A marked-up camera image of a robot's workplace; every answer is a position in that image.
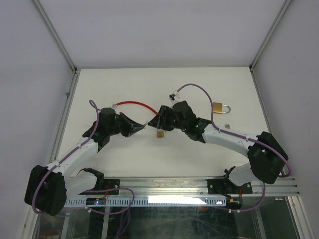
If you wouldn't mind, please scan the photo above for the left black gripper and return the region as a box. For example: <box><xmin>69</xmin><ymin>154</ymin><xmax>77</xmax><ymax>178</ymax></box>
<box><xmin>108</xmin><ymin>112</ymin><xmax>144</xmax><ymax>137</ymax></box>

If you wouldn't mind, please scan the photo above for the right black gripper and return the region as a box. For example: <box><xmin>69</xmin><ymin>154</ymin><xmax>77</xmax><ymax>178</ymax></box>
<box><xmin>148</xmin><ymin>106</ymin><xmax>187</xmax><ymax>131</ymax></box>

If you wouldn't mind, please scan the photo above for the small brass padlock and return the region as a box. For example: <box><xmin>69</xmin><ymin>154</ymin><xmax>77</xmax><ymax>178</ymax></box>
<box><xmin>157</xmin><ymin>129</ymin><xmax>164</xmax><ymax>138</ymax></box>

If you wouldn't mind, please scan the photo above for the red cable lock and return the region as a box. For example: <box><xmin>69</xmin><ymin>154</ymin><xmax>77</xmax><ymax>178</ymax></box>
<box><xmin>115</xmin><ymin>101</ymin><xmax>158</xmax><ymax>115</ymax></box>

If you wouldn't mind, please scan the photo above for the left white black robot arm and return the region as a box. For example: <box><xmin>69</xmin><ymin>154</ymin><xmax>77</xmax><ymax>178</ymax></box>
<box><xmin>24</xmin><ymin>108</ymin><xmax>145</xmax><ymax>216</ymax></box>

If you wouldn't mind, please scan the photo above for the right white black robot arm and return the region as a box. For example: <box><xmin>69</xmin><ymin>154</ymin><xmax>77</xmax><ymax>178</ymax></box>
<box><xmin>148</xmin><ymin>101</ymin><xmax>289</xmax><ymax>193</ymax></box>

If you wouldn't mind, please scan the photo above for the wide brass padlock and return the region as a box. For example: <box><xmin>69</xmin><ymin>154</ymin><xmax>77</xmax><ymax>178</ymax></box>
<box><xmin>213</xmin><ymin>102</ymin><xmax>231</xmax><ymax>114</ymax></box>

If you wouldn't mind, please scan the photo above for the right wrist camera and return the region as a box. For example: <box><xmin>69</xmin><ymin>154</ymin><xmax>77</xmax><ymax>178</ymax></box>
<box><xmin>168</xmin><ymin>90</ymin><xmax>180</xmax><ymax>104</ymax></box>

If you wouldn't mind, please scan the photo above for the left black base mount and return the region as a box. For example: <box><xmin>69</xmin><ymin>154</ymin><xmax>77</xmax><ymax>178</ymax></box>
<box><xmin>80</xmin><ymin>178</ymin><xmax>120</xmax><ymax>195</ymax></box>

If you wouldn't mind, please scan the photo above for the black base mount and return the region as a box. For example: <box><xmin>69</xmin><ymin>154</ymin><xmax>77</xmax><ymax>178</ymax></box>
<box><xmin>80</xmin><ymin>178</ymin><xmax>120</xmax><ymax>195</ymax></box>
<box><xmin>207</xmin><ymin>178</ymin><xmax>253</xmax><ymax>197</ymax></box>

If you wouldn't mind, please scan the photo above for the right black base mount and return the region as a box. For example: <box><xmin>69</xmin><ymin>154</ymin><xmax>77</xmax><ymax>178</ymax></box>
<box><xmin>207</xmin><ymin>178</ymin><xmax>253</xmax><ymax>197</ymax></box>

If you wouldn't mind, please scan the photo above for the grey slotted cable duct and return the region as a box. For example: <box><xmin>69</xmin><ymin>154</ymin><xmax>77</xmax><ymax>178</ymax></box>
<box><xmin>64</xmin><ymin>196</ymin><xmax>226</xmax><ymax>208</ymax></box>

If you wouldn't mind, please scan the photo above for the aluminium front rail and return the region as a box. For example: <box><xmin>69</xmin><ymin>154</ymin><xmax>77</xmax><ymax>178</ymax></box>
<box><xmin>30</xmin><ymin>176</ymin><xmax>298</xmax><ymax>198</ymax></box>

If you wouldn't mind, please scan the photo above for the left aluminium frame post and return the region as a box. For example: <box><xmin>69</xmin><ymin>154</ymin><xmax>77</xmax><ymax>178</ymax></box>
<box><xmin>31</xmin><ymin>0</ymin><xmax>77</xmax><ymax>73</ymax></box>

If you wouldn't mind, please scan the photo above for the aluminium frame post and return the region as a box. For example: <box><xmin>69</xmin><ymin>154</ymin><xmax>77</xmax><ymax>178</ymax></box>
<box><xmin>31</xmin><ymin>0</ymin><xmax>77</xmax><ymax>73</ymax></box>
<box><xmin>249</xmin><ymin>0</ymin><xmax>294</xmax><ymax>72</ymax></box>

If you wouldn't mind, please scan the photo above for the right aluminium frame post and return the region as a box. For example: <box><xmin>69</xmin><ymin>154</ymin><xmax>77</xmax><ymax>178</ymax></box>
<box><xmin>249</xmin><ymin>0</ymin><xmax>294</xmax><ymax>72</ymax></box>

